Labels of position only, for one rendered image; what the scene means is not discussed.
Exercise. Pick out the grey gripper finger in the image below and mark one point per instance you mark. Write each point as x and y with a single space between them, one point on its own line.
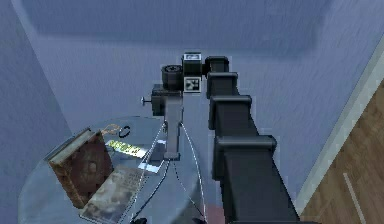
139 221
197 221

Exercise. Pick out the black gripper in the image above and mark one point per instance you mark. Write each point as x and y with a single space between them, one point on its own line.
172 100

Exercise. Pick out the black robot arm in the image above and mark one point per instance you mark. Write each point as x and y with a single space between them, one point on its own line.
246 166

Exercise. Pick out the grey newspaper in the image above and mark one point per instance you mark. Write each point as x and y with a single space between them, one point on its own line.
110 196

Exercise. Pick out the green yellow flat card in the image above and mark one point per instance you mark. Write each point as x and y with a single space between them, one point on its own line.
126 148

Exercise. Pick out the brown book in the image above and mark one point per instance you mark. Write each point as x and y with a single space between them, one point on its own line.
83 166

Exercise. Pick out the round glass table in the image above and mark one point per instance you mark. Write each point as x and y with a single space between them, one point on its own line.
43 200

